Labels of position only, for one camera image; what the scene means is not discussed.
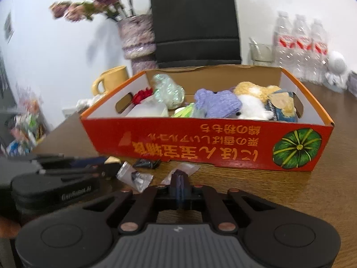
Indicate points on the pile of colourful packets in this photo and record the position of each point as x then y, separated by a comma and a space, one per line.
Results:
25, 128

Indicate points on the yellow mug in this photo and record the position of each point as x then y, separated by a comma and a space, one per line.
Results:
115, 79

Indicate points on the small clear plastic bag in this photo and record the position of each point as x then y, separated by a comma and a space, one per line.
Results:
189, 169

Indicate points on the crumpled white tissue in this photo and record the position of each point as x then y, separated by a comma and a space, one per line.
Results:
83, 103

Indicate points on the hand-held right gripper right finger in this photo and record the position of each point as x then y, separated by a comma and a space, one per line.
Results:
184, 189

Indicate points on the clear water bottle red label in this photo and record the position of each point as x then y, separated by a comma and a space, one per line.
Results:
301, 47
283, 42
319, 53

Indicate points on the orange cardboard box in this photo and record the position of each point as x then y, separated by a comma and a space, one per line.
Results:
195, 145

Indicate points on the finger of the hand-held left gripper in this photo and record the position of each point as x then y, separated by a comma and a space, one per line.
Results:
78, 171
86, 160

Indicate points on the black paper bag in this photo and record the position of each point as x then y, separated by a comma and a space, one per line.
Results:
195, 19

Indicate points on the small tan packet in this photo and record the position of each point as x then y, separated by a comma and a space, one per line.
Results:
113, 164

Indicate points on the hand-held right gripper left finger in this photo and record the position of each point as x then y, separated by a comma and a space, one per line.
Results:
175, 189

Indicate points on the iridescent plastic wrap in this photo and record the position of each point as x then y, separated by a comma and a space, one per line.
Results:
167, 90

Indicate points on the green packet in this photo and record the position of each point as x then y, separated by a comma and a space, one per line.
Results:
185, 111

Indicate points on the clear bag with dark item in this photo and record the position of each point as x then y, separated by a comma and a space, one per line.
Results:
134, 177

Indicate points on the white astronaut figurine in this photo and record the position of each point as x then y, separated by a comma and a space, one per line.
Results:
336, 64

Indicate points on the blue snack packet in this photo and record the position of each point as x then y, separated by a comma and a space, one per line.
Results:
281, 106

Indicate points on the yellow and white plush toy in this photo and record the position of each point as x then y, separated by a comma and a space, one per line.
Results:
251, 106

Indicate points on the small black packet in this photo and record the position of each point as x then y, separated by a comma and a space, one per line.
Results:
146, 163

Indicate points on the red ribbon bow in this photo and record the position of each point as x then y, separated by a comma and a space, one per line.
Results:
140, 96

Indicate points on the white plastic bag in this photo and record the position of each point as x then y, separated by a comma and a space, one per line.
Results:
147, 110

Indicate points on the person's left hand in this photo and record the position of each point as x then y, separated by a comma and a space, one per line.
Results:
9, 227

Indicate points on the purple ceramic vase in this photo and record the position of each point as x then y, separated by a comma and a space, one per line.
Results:
138, 36

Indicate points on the purple knitted toy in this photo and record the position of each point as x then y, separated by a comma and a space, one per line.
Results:
217, 103

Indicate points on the dark grey furniture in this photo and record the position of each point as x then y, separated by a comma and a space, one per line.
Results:
7, 95

